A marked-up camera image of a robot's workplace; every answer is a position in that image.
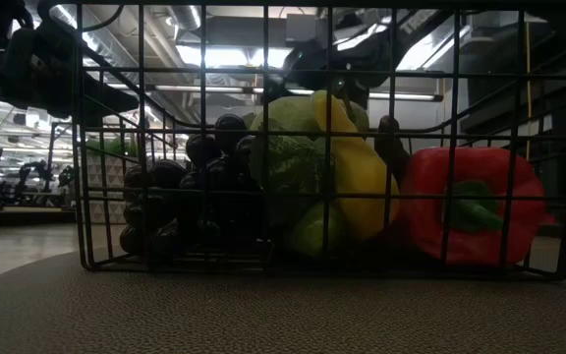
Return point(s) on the green cucumber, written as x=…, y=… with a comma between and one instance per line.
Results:
x=312, y=231

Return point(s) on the black grape bunch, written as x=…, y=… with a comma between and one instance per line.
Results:
x=229, y=128

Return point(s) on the grey ceiling box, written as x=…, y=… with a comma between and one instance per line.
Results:
x=302, y=24

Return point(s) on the round grey textured mat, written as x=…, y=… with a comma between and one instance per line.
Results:
x=283, y=314

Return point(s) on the silver ceiling duct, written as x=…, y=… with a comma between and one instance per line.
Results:
x=187, y=17

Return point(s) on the geometric pattern planter with plant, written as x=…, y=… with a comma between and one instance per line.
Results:
x=113, y=172

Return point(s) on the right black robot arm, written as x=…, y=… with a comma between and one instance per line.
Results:
x=425, y=27

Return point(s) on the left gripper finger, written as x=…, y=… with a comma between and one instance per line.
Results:
x=106, y=98

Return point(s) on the yellow banana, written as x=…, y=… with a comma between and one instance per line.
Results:
x=361, y=172

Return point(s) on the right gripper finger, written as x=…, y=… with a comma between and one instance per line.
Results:
x=354, y=98
x=275, y=88

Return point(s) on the long linear ceiling lamp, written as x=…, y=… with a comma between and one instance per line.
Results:
x=411, y=96

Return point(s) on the red bell pepper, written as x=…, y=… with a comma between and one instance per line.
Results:
x=425, y=221

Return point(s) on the large green mango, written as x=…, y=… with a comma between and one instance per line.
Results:
x=288, y=115

